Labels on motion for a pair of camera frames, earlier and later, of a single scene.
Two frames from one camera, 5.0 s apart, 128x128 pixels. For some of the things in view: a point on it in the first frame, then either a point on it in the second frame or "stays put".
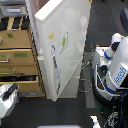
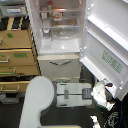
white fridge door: [62, 31] to [105, 48]
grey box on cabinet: [14, 11] stays put
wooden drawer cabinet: [19, 61] stays put
